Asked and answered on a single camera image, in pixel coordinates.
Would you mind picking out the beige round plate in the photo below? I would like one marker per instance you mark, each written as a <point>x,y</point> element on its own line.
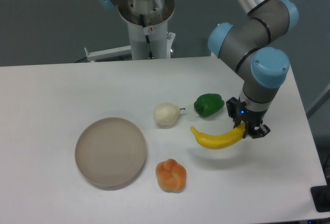
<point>110,153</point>

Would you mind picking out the green bell pepper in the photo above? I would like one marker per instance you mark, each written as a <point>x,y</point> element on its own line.
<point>208,104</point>

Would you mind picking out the black device at table edge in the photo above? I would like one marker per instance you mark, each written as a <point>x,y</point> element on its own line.
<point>320,196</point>

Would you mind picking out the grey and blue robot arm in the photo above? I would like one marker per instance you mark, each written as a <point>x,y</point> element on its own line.
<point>245,49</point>

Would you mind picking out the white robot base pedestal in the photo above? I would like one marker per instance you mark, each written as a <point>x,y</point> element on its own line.
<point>147,24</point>

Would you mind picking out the yellow banana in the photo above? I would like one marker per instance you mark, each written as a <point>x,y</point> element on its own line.
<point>222,141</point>

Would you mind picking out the orange knotted bread roll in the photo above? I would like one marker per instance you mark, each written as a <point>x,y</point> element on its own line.
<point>171,176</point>

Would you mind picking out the white pear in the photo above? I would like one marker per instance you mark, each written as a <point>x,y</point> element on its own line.
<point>166,114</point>

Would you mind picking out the grey metal table leg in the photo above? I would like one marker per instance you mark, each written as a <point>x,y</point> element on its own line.
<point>318,101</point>

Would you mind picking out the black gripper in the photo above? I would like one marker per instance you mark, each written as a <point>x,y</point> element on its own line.
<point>238,111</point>

